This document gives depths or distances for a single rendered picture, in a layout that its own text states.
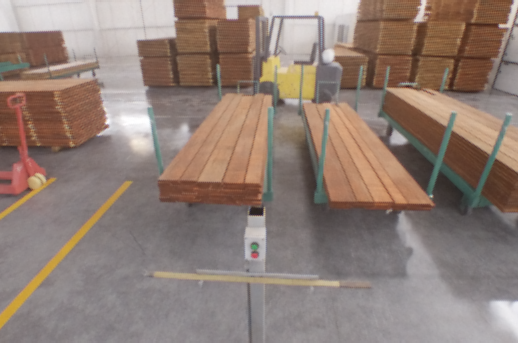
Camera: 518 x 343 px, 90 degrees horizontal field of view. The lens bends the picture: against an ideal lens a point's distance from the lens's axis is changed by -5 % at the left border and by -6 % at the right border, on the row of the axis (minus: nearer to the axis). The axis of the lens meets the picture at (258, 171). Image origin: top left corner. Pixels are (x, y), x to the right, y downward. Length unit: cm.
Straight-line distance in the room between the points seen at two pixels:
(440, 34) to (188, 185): 957
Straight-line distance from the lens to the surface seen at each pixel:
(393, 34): 1041
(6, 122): 654
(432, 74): 1101
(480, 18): 1154
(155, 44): 1053
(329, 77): 730
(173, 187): 267
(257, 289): 127
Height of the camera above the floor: 191
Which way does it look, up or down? 28 degrees down
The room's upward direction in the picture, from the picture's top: straight up
